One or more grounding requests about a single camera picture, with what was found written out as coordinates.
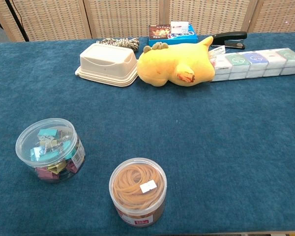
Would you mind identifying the yellow plush toy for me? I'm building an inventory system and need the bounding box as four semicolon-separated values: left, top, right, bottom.
137;36;216;88

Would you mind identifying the blue table cloth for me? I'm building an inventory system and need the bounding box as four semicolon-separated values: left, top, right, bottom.
0;31;295;236

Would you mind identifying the beige plastic box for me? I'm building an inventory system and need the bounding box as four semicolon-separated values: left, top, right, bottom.
75;43;139;87

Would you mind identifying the clear tub of rubber bands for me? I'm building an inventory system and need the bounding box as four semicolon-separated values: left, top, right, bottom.
109;157;168;228

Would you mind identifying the blue card box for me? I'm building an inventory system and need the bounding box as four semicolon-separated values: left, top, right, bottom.
148;24;199;47

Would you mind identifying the small white card box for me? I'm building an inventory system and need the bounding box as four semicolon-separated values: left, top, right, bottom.
170;21;190;34

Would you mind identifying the clear tub of binder clips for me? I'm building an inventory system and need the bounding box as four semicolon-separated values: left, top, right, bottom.
15;118;86;183

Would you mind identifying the woven folding screen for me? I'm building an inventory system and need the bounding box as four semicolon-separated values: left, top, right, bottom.
0;0;295;42

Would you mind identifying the black stapler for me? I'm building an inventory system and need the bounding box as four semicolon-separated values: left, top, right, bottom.
210;31;248;50

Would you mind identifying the black stand pole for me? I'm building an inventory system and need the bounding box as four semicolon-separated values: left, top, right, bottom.
4;0;30;42

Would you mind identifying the braided rope bundle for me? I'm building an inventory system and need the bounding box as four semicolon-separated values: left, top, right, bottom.
96;37;141;53

